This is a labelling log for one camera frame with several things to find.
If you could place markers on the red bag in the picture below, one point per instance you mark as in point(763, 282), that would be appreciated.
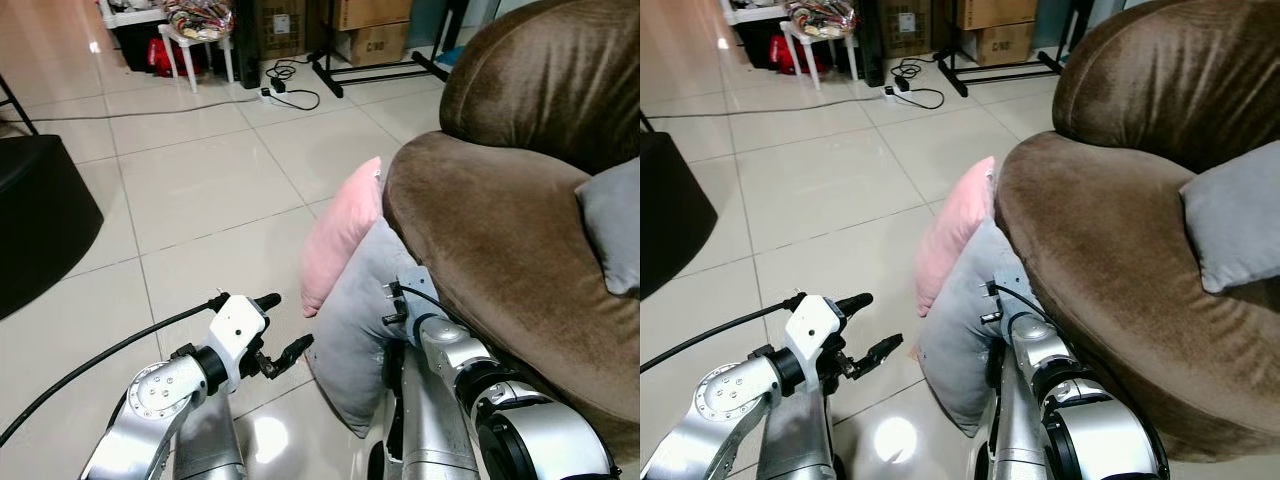
point(165, 57)
point(790, 55)

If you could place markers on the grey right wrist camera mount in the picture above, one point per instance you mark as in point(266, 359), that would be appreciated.
point(418, 295)
point(1012, 298)

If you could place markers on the brown velvet sofa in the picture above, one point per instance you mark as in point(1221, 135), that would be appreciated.
point(1100, 240)
point(490, 230)

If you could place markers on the black ottoman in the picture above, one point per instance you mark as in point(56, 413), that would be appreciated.
point(40, 220)
point(672, 215)

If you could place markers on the white shelf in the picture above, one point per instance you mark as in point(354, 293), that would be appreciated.
point(130, 14)
point(750, 12)

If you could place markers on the white power strip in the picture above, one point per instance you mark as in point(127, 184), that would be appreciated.
point(893, 94)
point(270, 94)

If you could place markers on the silver robot right leg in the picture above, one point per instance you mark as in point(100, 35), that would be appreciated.
point(430, 425)
point(1020, 430)

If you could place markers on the colourful patterned bag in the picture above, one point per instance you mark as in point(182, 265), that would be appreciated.
point(822, 16)
point(200, 18)

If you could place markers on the pink pillow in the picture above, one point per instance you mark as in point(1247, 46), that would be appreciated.
point(955, 225)
point(340, 235)

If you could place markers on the white plastic stool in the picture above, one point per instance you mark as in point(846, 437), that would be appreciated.
point(815, 45)
point(195, 48)

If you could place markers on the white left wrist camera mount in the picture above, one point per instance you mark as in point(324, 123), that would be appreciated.
point(236, 330)
point(810, 330)

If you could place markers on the dark cardboard box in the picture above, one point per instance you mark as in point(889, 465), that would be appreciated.
point(908, 27)
point(283, 28)

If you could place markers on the printed brown cardboard box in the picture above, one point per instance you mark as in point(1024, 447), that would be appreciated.
point(375, 44)
point(1000, 44)

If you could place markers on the tall black speaker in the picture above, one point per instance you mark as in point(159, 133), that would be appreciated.
point(246, 45)
point(871, 42)

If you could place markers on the small grey cushion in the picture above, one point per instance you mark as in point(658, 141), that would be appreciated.
point(615, 225)
point(1235, 215)

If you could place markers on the plain brown cardboard box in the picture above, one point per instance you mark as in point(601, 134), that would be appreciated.
point(998, 11)
point(372, 12)

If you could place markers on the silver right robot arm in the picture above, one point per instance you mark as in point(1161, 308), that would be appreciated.
point(540, 430)
point(1100, 440)

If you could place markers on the large grey pillow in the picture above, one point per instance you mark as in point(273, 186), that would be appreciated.
point(355, 320)
point(955, 330)

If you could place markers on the black metal rack stand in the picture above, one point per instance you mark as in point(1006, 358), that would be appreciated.
point(995, 73)
point(370, 74)

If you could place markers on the thin black stand leg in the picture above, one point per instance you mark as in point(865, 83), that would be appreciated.
point(18, 105)

